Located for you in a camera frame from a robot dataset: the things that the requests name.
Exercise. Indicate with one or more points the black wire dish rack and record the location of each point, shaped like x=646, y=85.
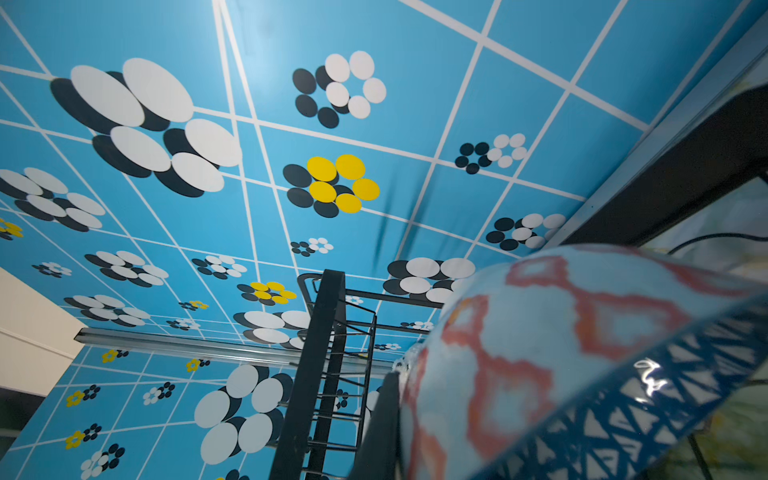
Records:
x=336, y=350

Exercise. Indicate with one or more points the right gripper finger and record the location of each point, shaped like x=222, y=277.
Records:
x=378, y=456

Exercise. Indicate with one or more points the blue triangle pattern bowl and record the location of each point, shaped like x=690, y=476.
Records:
x=578, y=362

